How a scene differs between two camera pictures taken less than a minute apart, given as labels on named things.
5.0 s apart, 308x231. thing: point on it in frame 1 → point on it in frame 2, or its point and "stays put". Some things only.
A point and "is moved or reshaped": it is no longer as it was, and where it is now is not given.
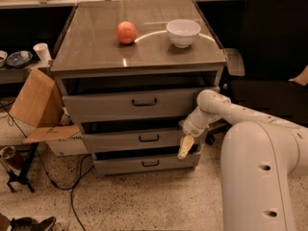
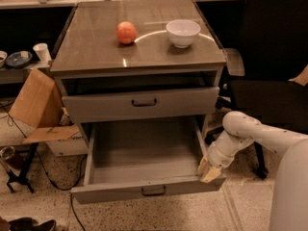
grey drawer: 139,141 is moved or reshaped
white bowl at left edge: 3,57 stays put
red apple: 126,32 stays put
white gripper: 192,129 → 220,159
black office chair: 274,51 stays put
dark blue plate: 17,59 stays put
